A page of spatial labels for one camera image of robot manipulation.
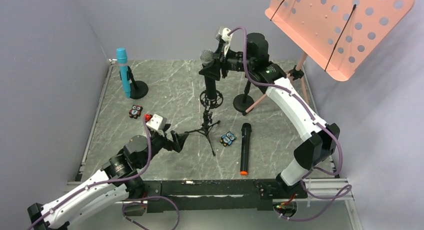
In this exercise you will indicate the pink music stand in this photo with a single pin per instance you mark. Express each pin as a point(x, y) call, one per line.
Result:
point(337, 34)

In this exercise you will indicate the blue toy microphone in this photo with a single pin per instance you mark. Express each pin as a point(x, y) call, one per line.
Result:
point(122, 59)

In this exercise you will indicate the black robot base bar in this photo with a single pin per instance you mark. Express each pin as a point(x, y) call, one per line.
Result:
point(259, 194)

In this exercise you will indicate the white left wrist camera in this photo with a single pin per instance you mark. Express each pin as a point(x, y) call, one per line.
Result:
point(155, 122)

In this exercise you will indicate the black round-base phone stand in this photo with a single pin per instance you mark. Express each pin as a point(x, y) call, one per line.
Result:
point(243, 101)

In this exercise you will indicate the black tripod shock mount stand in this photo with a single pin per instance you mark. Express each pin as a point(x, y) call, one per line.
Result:
point(208, 122)

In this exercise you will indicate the black microphone silver head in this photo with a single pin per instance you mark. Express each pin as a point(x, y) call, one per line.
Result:
point(207, 58)

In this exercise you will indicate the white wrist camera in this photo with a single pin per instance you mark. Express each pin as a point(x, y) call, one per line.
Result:
point(155, 122)
point(223, 34)

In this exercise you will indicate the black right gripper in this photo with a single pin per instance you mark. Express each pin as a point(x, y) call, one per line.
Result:
point(218, 66)

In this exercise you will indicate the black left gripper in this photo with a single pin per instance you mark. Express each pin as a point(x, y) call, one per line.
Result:
point(168, 140)

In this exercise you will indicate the black microphone orange end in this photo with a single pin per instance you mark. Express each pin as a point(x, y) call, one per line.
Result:
point(246, 131)

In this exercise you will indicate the black round-base mic stand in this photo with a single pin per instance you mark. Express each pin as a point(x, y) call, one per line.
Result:
point(138, 88)

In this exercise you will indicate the red brown owl toy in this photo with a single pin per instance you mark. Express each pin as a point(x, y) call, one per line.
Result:
point(135, 111)

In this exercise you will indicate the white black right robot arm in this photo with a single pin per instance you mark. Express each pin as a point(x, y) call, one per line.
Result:
point(319, 139)

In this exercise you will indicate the blue owl toy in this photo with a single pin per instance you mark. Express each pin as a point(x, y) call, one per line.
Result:
point(227, 139)

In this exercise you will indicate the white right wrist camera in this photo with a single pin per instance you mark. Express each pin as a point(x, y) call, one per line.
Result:
point(223, 34)

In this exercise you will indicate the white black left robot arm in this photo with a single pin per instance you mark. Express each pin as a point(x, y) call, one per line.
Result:
point(117, 180)

